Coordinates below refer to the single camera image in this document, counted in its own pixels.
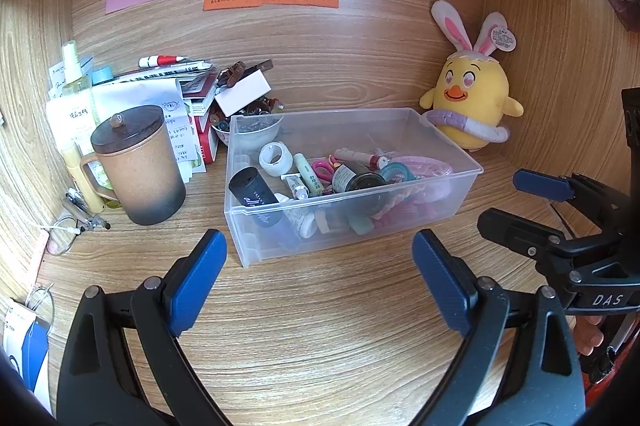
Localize white cardboard box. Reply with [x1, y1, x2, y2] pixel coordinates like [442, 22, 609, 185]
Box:
[215, 70, 272, 117]

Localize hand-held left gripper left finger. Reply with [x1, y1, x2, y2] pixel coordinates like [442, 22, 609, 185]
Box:
[56, 229, 236, 426]

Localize dark jar with label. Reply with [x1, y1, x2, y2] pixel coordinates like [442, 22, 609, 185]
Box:
[331, 161, 388, 207]

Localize white ointment tube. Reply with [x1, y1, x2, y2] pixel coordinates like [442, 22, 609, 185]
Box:
[280, 174, 311, 201]

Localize slim white tube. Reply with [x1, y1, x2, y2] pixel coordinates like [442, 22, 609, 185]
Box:
[294, 153, 326, 197]

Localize clear spray bottle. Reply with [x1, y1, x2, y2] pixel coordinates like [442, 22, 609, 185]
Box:
[47, 40, 101, 147]

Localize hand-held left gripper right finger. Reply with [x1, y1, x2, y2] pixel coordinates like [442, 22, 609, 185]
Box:
[411, 229, 587, 426]

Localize pink white pen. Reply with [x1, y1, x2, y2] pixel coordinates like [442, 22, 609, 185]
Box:
[334, 148, 388, 169]

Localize stack of papers and booklets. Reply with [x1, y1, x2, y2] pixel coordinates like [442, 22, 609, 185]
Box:
[47, 56, 221, 184]

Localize black cylindrical bottle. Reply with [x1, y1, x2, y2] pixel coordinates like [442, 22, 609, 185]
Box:
[228, 168, 283, 229]

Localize round teal jar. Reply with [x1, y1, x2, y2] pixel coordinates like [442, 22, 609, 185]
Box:
[382, 162, 417, 184]

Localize small white bottle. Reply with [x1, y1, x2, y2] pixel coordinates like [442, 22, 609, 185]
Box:
[285, 208, 318, 239]

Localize white bowl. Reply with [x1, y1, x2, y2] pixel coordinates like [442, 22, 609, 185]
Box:
[212, 113, 285, 149]

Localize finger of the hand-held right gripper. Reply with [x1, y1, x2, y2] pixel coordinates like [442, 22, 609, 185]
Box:
[513, 169, 633, 227]
[476, 207, 601, 277]

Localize red white marker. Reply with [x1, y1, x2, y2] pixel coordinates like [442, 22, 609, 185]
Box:
[139, 54, 188, 67]

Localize brown hair clip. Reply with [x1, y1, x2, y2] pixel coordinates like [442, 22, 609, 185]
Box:
[217, 60, 275, 89]

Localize pink rope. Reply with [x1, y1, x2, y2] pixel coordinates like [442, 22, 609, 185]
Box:
[390, 153, 455, 207]

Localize eyeglasses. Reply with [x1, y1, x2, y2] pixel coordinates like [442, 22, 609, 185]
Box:
[42, 213, 111, 257]

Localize yellow chick plush toy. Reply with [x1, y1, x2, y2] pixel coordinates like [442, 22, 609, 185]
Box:
[419, 0, 525, 151]

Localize pink white braided hair tie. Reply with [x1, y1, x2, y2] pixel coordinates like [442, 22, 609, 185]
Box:
[372, 186, 426, 221]

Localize white cable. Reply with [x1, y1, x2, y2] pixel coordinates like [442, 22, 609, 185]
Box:
[27, 221, 83, 235]

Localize red box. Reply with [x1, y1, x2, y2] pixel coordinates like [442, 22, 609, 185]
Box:
[192, 116, 221, 164]

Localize clear plastic storage box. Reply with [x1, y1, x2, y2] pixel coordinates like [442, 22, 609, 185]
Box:
[223, 107, 485, 269]

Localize white tape roll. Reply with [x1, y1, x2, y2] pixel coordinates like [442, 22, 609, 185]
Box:
[259, 142, 293, 177]

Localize person's right hand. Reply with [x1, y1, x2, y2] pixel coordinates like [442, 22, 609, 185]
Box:
[572, 312, 608, 357]

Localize pink scissors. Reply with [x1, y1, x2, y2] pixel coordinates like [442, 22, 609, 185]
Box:
[312, 158, 343, 197]

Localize brown lidded mug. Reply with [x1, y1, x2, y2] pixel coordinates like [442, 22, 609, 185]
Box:
[80, 104, 187, 225]

